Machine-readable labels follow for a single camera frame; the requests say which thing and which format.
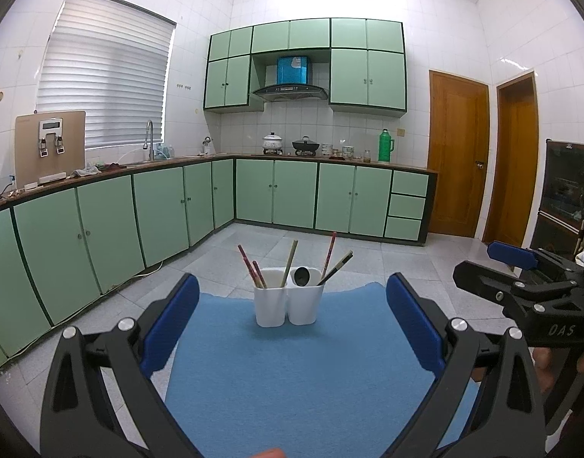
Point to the black range hood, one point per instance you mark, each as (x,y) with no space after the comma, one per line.
(292,91)

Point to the blue hood chimney cover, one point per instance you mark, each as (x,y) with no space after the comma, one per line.
(294,70)

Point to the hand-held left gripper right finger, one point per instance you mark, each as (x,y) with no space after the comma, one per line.
(416,324)

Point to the white cooking pot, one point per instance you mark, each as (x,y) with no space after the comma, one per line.
(272,144)

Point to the green wall cabinets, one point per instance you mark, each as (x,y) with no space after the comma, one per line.
(368,76)

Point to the green thermos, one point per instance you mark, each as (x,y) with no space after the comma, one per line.
(386,148)

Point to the brown water purifier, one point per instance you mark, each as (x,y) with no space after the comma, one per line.
(72,152)

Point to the black chopstick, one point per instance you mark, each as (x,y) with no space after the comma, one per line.
(337,266)

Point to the green base cabinets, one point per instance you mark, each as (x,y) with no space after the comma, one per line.
(292,191)

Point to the chrome faucet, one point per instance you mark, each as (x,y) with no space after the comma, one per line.
(150,140)

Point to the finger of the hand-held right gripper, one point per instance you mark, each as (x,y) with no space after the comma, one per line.
(513,256)
(487,281)

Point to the small metal kettle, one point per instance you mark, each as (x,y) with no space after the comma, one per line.
(207,147)

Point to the white utensil holder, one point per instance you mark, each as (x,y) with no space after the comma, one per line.
(272,305)

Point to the plain wooden door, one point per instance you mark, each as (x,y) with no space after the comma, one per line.
(513,162)

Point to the dark kitchen countertop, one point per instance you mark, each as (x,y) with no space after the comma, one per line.
(411,168)

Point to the clear bottles by sink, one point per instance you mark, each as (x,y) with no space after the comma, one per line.
(164,152)

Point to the black wok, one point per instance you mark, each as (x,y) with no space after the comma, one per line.
(305,145)

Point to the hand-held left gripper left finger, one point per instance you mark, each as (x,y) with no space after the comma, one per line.
(172,324)

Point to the blue felt mat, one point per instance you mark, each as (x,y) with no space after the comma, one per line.
(296,381)

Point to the black spoon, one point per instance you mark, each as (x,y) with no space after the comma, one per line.
(301,275)

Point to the wooden chopstick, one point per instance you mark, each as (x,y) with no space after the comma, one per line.
(290,262)

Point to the person's right hand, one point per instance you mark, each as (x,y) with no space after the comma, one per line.
(542,367)

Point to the crumpled grey cloth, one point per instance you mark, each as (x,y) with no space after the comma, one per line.
(86,171)

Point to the white window blind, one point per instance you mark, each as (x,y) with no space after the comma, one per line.
(106,71)

